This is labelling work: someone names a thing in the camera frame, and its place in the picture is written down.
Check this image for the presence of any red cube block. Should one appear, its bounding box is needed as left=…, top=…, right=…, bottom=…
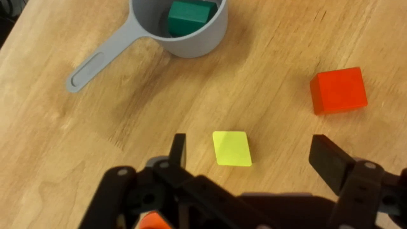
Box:
left=308, top=66, right=368, bottom=116

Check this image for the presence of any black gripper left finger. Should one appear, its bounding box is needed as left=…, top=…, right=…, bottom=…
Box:
left=77, top=132, right=198, bottom=229

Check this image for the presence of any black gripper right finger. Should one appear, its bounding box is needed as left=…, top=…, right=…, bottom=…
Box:
left=307, top=134, right=407, bottom=229

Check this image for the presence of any green cylinder block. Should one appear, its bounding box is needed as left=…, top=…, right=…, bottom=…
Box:
left=166, top=0, right=218, bottom=38

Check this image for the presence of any yellow cube block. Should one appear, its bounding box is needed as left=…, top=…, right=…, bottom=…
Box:
left=211, top=130, right=254, bottom=168

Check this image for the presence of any small white pot with handle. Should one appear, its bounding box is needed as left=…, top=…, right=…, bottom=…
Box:
left=64, top=0, right=228, bottom=94

